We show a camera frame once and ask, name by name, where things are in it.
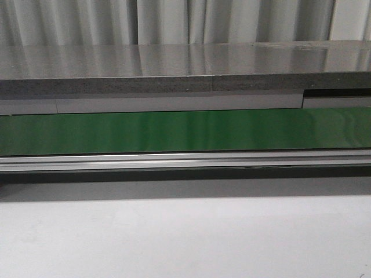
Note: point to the dark granite slab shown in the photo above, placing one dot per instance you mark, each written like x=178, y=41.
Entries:
x=49, y=71

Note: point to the white pleated curtain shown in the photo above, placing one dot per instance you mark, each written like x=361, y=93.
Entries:
x=179, y=22

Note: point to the aluminium conveyor frame rail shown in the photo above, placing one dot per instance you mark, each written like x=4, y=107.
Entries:
x=18, y=164

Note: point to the green conveyor belt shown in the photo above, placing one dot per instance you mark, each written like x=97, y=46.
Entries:
x=185, y=131

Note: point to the grey metal base panel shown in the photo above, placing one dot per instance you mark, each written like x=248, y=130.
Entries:
x=183, y=101

